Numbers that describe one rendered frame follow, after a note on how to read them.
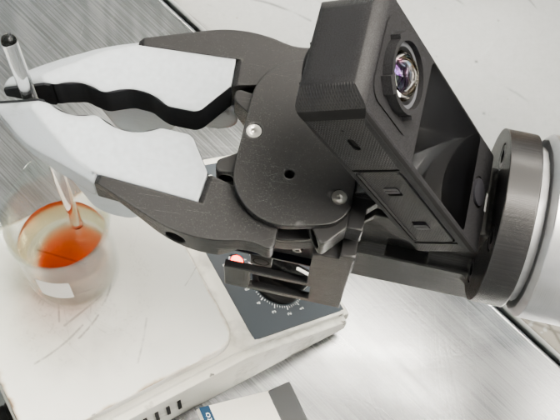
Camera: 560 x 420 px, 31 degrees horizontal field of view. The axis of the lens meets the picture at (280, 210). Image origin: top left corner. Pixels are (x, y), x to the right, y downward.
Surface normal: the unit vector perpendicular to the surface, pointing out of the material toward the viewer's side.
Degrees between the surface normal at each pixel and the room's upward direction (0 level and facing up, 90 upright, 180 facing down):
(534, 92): 0
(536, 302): 79
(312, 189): 1
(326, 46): 31
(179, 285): 0
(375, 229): 90
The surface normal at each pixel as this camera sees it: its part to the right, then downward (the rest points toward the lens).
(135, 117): -0.17, 0.93
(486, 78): 0.05, -0.40
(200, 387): 0.48, 0.81
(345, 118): -0.34, 0.76
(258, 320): 0.48, -0.55
